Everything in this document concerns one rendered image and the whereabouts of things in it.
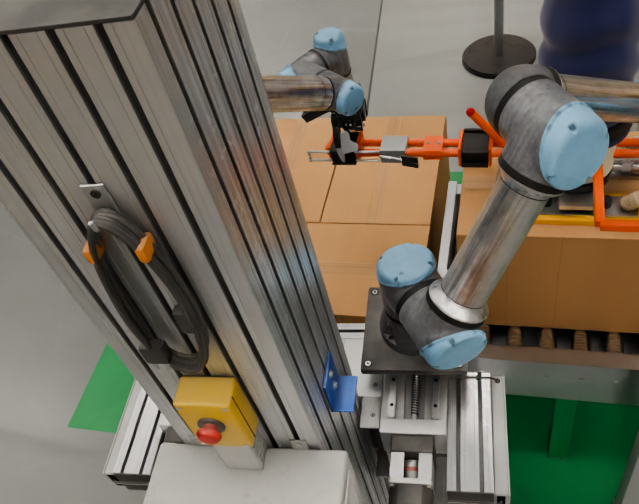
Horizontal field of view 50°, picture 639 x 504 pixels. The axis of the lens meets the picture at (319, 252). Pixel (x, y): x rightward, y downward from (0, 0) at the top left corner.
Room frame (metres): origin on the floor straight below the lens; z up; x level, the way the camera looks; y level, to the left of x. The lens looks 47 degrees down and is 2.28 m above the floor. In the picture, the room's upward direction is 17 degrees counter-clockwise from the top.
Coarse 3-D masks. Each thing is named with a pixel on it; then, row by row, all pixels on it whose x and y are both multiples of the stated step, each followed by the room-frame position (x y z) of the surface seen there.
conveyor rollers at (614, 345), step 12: (456, 228) 1.53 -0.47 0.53; (456, 240) 1.47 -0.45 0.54; (456, 252) 1.42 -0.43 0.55; (516, 336) 1.05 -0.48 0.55; (540, 336) 1.03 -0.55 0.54; (552, 336) 1.02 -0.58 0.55; (576, 336) 0.99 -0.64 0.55; (588, 336) 0.99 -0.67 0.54; (612, 336) 0.96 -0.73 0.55; (576, 348) 0.96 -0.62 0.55; (588, 348) 0.95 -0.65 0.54; (612, 348) 0.93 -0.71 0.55
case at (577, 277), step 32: (480, 192) 1.27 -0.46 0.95; (608, 192) 1.14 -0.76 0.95; (544, 224) 1.10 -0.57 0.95; (544, 256) 1.06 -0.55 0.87; (576, 256) 1.02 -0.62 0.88; (608, 256) 0.99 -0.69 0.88; (512, 288) 1.09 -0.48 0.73; (544, 288) 1.05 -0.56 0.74; (576, 288) 1.02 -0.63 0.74; (608, 288) 0.99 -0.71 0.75; (512, 320) 1.09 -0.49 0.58; (544, 320) 1.05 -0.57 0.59; (576, 320) 1.02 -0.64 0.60; (608, 320) 0.98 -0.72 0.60
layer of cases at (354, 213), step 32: (288, 128) 2.32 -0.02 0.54; (320, 128) 2.26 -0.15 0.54; (384, 128) 2.14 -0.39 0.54; (416, 128) 2.09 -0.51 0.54; (288, 160) 2.12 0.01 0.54; (448, 160) 2.10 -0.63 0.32; (320, 192) 1.89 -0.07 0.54; (352, 192) 1.84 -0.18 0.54; (384, 192) 1.79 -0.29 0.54; (416, 192) 1.74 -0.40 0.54; (320, 224) 1.73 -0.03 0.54; (352, 224) 1.68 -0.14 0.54; (384, 224) 1.64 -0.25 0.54; (416, 224) 1.59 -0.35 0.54; (320, 256) 1.58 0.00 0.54; (352, 256) 1.53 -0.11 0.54; (352, 288) 1.40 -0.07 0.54; (352, 320) 1.29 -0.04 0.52
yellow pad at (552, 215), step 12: (552, 204) 1.13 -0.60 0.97; (612, 204) 1.08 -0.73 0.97; (540, 216) 1.11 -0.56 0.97; (552, 216) 1.10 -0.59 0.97; (564, 216) 1.09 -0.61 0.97; (576, 216) 1.08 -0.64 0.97; (588, 216) 1.07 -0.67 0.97; (612, 216) 1.04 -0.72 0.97; (624, 216) 1.03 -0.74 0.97; (636, 216) 1.02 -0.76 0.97
